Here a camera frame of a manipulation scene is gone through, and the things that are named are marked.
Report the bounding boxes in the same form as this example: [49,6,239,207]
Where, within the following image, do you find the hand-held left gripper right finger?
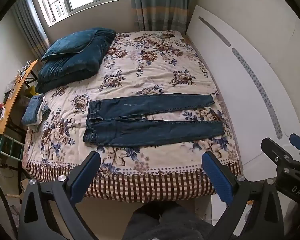
[202,151,285,240]

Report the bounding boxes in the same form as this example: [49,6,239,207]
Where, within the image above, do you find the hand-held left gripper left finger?
[16,151,102,240]

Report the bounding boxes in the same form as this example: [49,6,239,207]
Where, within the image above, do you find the dark blue jeans pants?
[83,93,225,147]

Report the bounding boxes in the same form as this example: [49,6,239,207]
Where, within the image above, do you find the person's legs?
[122,201,215,240]

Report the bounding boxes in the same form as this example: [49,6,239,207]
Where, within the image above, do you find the white headboard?
[186,5,300,172]

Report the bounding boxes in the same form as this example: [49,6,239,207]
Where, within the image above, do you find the folded blue jeans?
[22,95,47,126]

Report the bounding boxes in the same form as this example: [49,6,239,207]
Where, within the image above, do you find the green shelf rack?
[0,130,24,161]

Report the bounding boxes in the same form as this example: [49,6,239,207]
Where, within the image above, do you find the orange wooden desk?
[0,59,39,134]

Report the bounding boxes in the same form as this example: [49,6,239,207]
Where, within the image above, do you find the floral bed sheet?
[22,30,243,203]

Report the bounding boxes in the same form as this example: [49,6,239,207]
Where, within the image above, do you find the teal velvet pillow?
[41,29,98,62]

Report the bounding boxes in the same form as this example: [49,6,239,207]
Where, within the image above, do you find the grey-blue striped curtain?
[129,0,190,32]
[11,0,50,60]

